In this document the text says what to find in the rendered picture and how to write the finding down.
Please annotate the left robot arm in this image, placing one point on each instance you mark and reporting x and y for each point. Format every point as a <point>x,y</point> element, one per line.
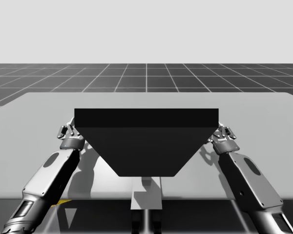
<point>48,178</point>

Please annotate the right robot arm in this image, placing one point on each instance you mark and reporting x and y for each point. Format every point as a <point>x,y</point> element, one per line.
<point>252,185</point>

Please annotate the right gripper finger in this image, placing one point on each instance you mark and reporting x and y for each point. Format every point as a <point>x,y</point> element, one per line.
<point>227,132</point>

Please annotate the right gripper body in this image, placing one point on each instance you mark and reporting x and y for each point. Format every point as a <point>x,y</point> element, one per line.
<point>224,144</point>

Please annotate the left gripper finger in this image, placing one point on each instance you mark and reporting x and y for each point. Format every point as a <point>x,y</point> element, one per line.
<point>62,132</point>

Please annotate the grey stand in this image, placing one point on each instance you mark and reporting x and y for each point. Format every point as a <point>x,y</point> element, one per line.
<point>146,193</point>

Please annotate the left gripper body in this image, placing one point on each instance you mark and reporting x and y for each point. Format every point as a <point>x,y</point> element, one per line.
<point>72,141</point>

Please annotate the black screen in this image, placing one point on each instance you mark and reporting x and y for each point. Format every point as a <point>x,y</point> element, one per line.
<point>146,141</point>

